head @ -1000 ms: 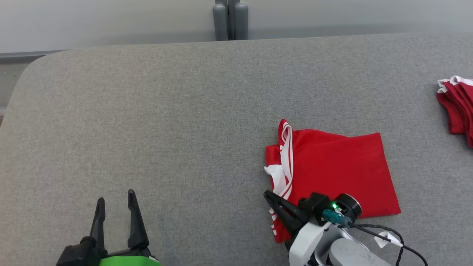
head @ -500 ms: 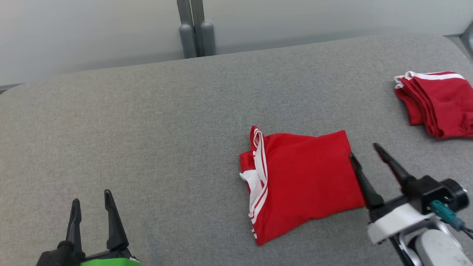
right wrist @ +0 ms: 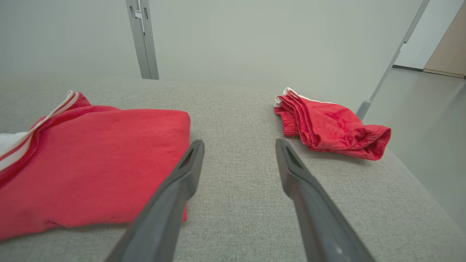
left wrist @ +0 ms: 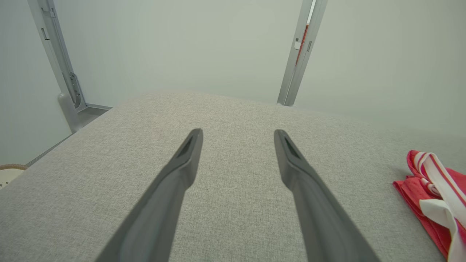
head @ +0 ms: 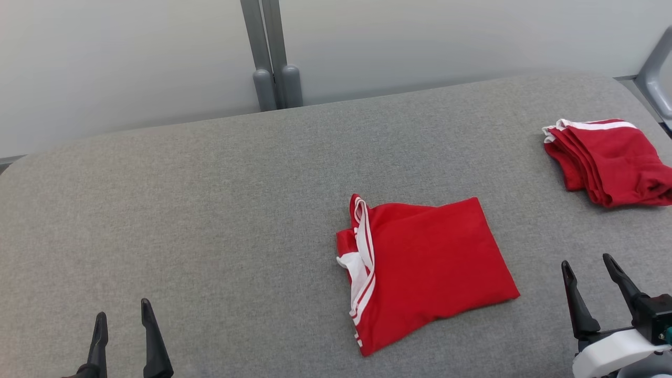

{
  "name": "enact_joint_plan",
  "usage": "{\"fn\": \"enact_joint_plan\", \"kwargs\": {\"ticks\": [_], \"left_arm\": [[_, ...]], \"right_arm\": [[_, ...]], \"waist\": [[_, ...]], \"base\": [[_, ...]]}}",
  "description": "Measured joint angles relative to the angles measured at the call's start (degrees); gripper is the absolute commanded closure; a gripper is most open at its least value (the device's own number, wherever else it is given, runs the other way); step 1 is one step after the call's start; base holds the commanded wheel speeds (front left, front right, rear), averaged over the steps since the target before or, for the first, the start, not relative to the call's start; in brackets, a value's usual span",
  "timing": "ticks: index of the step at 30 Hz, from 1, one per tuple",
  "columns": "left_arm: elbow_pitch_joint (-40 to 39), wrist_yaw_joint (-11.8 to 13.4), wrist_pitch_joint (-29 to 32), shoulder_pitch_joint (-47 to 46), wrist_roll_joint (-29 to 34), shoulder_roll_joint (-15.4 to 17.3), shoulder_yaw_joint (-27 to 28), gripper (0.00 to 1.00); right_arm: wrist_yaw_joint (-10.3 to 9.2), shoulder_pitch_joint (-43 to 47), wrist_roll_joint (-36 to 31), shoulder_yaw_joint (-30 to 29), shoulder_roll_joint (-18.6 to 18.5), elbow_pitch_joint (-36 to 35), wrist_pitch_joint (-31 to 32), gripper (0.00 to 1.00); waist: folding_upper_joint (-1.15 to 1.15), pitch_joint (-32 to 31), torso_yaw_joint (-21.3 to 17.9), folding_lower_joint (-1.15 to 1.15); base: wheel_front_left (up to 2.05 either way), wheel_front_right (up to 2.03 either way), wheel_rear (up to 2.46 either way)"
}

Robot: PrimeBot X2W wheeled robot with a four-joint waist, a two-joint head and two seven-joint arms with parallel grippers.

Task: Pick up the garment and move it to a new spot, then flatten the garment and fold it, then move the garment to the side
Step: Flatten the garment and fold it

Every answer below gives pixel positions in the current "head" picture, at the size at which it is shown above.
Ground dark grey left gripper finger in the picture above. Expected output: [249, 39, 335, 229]
[141, 298, 174, 378]
[79, 312, 109, 378]

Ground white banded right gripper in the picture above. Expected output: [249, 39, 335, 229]
[561, 253, 672, 378]

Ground red white jersey shirt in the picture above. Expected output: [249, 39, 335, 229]
[336, 193, 521, 358]

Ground folded red white shorts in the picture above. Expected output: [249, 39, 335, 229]
[542, 118, 672, 209]

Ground grey fabric sofa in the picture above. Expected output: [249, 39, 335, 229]
[0, 72, 672, 378]

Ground grey metal frame bracket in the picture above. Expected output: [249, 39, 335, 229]
[634, 25, 672, 130]

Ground grey partition post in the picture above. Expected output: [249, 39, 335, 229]
[239, 0, 305, 112]

